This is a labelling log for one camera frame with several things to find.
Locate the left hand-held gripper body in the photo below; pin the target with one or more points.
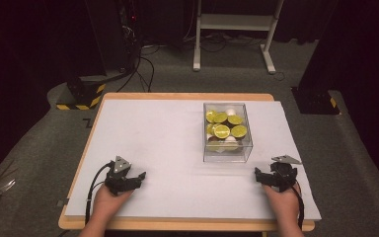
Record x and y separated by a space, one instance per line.
120 177

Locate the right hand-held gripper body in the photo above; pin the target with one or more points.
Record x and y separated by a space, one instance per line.
283 176

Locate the clear plastic box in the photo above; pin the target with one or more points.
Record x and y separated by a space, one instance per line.
227 156

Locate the pile of coffee capsules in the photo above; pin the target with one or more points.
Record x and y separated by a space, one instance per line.
239 131

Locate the yellow cappuccino capsule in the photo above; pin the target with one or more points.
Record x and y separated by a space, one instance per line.
221 131

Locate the person's right hand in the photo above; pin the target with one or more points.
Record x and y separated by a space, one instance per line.
284 205

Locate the person's left hand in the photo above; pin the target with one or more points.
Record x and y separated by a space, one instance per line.
107 205

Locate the white table mat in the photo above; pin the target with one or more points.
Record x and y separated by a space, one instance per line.
158 138

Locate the grey tape piece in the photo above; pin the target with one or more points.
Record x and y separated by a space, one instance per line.
62 202

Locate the black stand base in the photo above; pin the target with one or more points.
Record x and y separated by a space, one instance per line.
314 100

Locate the wooden table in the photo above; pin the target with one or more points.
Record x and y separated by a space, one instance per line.
184 96

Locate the black yellow striped base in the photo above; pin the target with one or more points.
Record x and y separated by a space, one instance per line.
82 94

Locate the black equipment tower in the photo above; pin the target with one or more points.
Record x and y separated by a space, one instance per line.
125 36

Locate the white metal stand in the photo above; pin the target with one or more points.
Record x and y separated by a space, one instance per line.
233 21

